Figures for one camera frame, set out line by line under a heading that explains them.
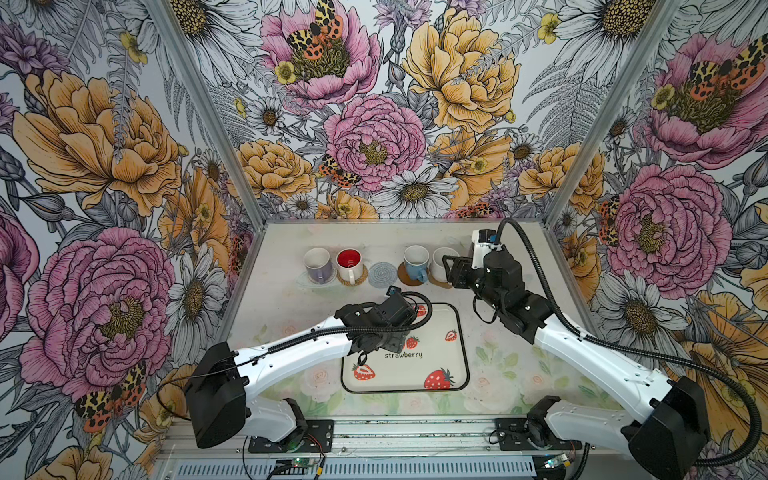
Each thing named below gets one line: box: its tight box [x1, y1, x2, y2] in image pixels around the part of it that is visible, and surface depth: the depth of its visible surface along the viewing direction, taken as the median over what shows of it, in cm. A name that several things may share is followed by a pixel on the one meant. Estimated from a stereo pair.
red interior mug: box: [336, 248, 363, 285], surface depth 101 cm
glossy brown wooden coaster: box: [397, 261, 424, 286], surface depth 105 cm
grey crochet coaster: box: [368, 262, 398, 289], surface depth 107 cm
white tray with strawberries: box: [341, 302, 470, 393], surface depth 87 cm
